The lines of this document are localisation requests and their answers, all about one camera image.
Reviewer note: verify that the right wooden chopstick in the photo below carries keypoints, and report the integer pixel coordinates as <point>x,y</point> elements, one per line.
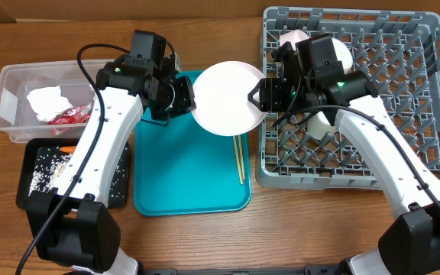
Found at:
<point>241,159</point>

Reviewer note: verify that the red snack wrapper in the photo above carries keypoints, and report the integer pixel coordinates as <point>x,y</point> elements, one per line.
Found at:
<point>74,115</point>

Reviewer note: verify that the white bowl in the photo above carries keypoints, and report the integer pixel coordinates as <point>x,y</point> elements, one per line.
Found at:
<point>293,37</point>

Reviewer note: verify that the large white plate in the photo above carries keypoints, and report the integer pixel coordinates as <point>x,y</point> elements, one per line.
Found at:
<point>221,97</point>

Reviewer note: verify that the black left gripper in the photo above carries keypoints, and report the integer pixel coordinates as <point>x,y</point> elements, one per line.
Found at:
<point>186,104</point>

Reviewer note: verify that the white rice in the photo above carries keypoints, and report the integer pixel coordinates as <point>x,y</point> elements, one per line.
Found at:
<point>50,163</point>

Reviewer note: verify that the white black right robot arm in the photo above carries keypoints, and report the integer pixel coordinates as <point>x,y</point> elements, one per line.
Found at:
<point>316,85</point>

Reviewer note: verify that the clear plastic waste bin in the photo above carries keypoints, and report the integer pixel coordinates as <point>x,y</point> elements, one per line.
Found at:
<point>17,118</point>

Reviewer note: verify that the white cup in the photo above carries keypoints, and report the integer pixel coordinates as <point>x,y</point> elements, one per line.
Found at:
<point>318,126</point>

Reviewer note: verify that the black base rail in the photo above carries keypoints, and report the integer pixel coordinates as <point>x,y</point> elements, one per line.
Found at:
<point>311,269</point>

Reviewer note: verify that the white paper napkin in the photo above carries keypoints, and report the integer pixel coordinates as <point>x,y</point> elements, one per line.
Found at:
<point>48,103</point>

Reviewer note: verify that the teal serving tray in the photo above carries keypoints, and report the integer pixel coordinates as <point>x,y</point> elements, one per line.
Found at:
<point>183,169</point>

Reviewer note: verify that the wooden chopstick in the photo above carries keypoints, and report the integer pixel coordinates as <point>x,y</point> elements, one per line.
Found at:
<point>241,159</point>
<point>238,160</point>

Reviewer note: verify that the grey dishwasher rack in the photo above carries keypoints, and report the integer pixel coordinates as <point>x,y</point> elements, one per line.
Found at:
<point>400,53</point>

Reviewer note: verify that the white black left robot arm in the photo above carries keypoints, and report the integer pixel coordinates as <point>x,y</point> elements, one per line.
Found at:
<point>71,224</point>

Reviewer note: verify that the orange carrot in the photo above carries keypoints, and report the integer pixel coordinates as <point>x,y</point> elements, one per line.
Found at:
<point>68,149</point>

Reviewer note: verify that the black rectangular tray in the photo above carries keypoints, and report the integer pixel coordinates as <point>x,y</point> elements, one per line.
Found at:
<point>27,169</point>

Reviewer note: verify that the small white plate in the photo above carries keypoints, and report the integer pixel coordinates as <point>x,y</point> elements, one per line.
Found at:
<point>343,54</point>

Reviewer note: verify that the left wooden chopstick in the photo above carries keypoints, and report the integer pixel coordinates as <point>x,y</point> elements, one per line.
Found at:
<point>238,160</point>

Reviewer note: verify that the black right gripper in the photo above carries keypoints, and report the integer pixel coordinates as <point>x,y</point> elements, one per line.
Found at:
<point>274,98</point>

